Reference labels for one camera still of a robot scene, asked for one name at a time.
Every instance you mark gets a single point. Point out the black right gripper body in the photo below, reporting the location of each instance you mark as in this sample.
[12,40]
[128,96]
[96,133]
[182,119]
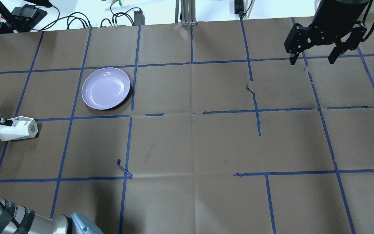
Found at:
[333,22]

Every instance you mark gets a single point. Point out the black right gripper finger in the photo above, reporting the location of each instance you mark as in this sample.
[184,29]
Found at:
[339,49]
[293,56]

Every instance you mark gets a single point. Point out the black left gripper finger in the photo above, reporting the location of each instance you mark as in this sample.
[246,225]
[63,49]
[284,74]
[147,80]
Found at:
[6,122]

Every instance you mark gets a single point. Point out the white angular cup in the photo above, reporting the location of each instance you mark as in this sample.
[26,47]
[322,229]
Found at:
[22,128]

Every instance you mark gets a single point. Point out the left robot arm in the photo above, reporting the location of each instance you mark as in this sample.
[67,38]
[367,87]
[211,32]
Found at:
[15,219]

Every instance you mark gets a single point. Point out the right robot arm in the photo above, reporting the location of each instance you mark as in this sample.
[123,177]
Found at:
[339,22]

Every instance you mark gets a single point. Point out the lavender plate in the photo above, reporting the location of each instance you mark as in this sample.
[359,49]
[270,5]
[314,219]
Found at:
[105,88]

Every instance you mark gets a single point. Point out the black power adapter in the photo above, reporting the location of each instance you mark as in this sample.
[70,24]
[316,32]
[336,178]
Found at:
[138,18]

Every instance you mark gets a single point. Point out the aluminium frame post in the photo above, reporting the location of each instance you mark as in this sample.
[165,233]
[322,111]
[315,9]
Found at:
[185,12]

